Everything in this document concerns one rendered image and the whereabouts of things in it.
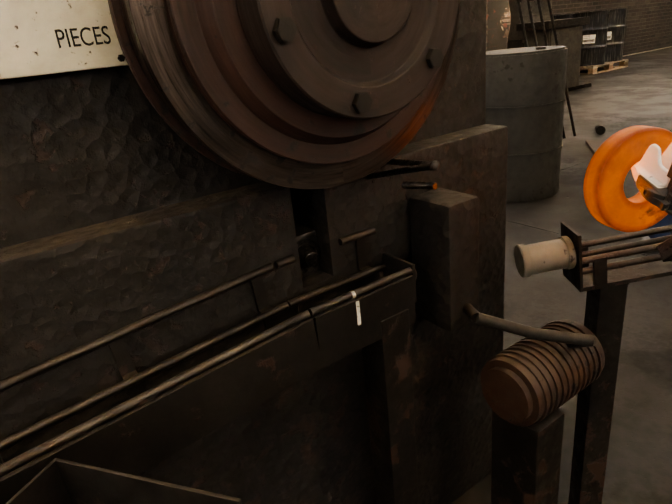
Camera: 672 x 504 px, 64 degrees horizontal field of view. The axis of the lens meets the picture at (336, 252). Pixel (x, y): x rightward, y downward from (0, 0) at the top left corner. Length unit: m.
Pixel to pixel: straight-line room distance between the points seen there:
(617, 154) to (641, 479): 0.94
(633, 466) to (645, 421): 0.19
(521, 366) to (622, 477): 0.68
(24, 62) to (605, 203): 0.78
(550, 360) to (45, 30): 0.87
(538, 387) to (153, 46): 0.75
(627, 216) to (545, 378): 0.29
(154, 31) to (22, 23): 0.17
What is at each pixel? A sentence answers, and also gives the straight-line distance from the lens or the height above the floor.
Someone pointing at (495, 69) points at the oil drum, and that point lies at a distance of 3.38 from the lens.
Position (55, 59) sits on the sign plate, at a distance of 0.72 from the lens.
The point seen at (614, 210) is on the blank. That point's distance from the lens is 0.89.
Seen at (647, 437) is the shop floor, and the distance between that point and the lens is 1.72.
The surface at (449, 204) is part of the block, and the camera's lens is 0.89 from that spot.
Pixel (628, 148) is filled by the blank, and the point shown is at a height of 0.88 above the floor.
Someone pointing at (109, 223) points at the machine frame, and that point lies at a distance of 0.75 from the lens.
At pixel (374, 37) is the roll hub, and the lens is 0.63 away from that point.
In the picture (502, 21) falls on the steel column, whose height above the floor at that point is 1.04.
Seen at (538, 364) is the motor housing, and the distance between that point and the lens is 0.98.
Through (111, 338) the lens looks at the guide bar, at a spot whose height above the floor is 0.74.
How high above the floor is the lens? 1.07
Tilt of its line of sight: 22 degrees down
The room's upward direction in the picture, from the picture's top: 6 degrees counter-clockwise
